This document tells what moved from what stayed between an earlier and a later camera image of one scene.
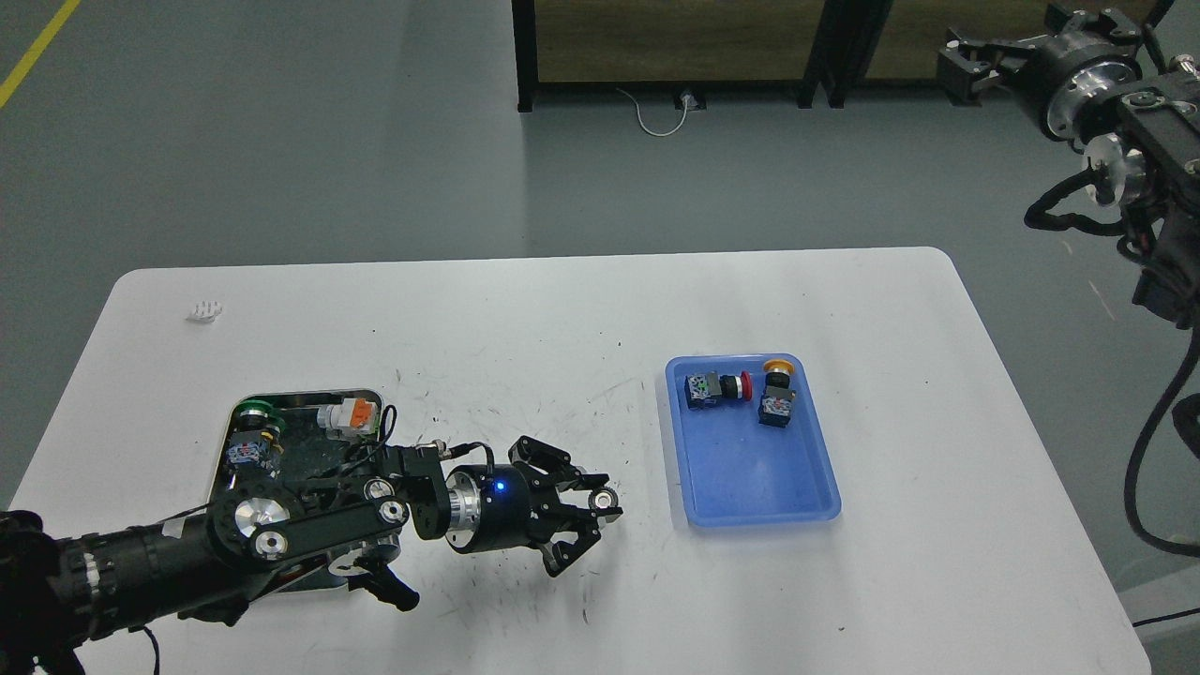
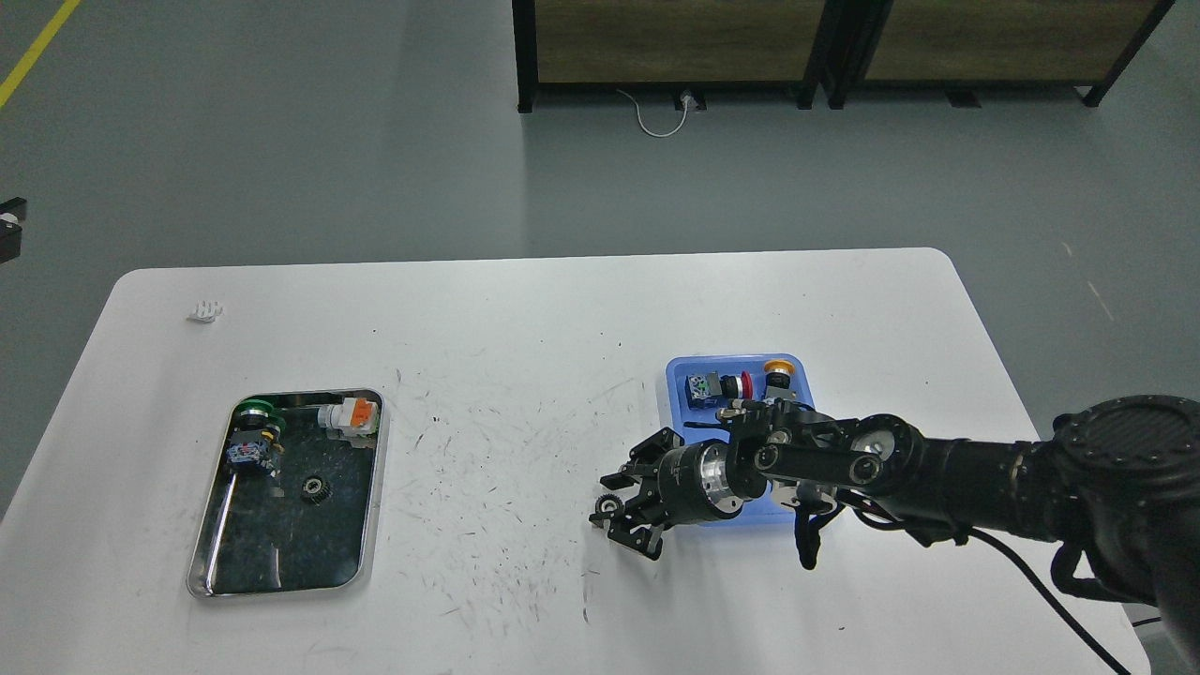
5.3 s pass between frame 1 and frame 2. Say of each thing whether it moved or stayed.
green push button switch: stayed
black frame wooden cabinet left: stayed
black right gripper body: moved
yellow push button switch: stayed
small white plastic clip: stayed
